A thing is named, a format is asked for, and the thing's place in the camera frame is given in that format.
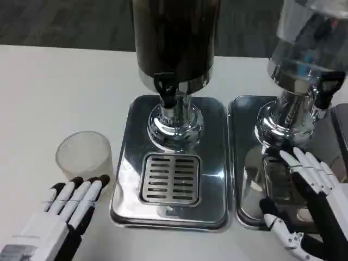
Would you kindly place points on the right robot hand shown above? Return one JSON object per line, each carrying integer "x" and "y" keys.
{"x": 329, "y": 212}

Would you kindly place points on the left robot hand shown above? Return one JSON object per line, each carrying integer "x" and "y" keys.
{"x": 58, "y": 217}

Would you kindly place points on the clear ribbed glass cup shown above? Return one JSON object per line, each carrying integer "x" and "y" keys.
{"x": 84, "y": 157}

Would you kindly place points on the steel slotted drip grid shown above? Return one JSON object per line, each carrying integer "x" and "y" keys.
{"x": 170, "y": 179}
{"x": 277, "y": 176}

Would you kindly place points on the black dispenser tap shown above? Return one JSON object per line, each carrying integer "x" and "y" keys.
{"x": 166, "y": 92}
{"x": 327, "y": 92}

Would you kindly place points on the clear drink dispenser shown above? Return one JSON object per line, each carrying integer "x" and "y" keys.
{"x": 301, "y": 54}

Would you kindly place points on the dark drink dispenser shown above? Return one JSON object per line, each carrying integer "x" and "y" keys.
{"x": 174, "y": 35}

